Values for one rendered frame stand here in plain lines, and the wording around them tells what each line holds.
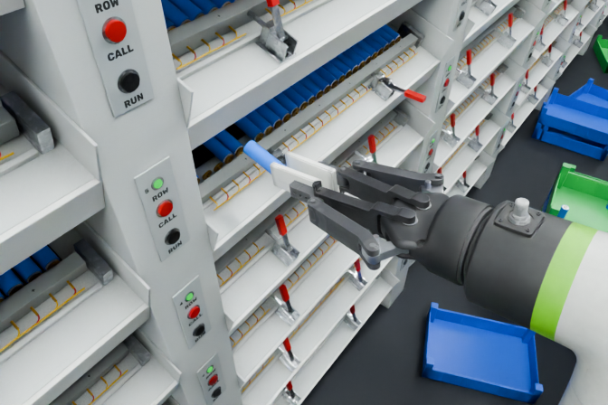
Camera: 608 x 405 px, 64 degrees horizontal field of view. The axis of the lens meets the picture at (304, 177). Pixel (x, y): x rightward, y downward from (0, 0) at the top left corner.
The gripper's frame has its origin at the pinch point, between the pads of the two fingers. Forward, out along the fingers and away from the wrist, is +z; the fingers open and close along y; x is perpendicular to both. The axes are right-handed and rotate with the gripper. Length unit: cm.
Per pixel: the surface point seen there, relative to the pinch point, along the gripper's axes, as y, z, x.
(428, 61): -49, 12, 8
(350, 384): -25, 20, 96
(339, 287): -29, 23, 62
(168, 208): 13.2, 6.3, -2.2
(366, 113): -27.3, 10.8, 8.4
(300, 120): -14.5, 13.6, 4.0
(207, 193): 4.7, 12.8, 4.4
